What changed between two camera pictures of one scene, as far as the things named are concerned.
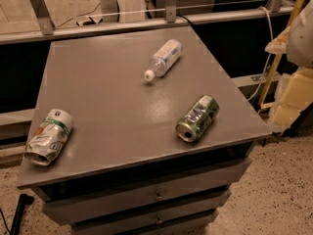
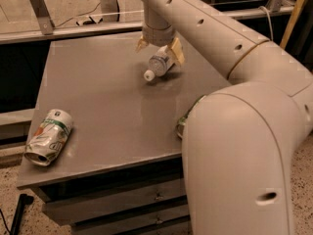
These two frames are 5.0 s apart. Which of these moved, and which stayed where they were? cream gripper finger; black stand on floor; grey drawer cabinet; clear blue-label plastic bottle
Moved: cream gripper finger
Stayed: clear blue-label plastic bottle; grey drawer cabinet; black stand on floor
